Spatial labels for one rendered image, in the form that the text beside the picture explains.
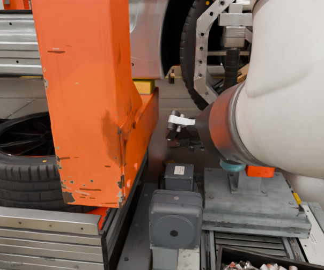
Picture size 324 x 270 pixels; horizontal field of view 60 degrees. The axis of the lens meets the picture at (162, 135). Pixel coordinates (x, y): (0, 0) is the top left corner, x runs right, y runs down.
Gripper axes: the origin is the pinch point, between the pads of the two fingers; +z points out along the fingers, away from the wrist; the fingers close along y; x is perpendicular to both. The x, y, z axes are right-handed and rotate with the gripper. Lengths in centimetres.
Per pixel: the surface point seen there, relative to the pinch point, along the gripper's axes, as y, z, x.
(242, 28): 12.6, 10.5, 33.4
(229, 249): 15.9, 1.5, -17.1
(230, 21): 10.2, 13.2, 35.9
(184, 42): 8, 44, 43
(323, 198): 122, 83, 7
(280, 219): 75, 58, -10
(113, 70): -14.2, 9.3, 11.3
